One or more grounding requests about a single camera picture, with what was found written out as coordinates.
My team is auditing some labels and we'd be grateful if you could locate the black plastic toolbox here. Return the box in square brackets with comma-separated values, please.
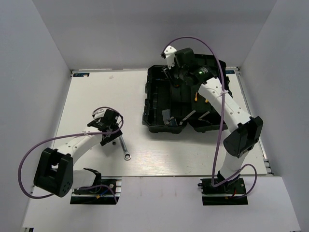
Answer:
[142, 54, 226, 133]

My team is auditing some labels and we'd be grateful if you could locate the long silver combination wrench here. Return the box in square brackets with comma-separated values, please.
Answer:
[119, 135, 131, 161]

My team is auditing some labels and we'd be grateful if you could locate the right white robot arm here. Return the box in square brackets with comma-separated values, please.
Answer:
[161, 45, 263, 193]

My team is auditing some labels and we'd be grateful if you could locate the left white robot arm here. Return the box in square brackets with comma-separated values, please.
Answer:
[34, 108, 122, 197]

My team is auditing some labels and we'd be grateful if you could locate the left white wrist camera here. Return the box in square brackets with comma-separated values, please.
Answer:
[92, 109, 105, 119]

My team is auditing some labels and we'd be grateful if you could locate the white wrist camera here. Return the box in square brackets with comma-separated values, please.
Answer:
[161, 45, 177, 69]
[92, 109, 105, 119]

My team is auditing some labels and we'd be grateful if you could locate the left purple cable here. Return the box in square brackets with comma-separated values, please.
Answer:
[18, 107, 124, 205]

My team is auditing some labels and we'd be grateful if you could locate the purple cable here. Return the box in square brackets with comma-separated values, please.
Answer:
[18, 107, 124, 205]
[161, 37, 257, 199]

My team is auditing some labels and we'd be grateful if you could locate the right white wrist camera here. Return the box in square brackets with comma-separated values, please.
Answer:
[161, 45, 177, 69]

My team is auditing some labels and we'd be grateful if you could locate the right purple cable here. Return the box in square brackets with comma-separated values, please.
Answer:
[161, 37, 257, 199]

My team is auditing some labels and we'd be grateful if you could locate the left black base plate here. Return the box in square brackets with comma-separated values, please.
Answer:
[70, 177, 122, 205]

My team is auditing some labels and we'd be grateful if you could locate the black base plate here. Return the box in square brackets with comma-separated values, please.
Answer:
[197, 178, 248, 206]
[70, 177, 122, 205]

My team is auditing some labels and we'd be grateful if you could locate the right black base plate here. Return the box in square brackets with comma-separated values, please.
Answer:
[197, 178, 248, 206]

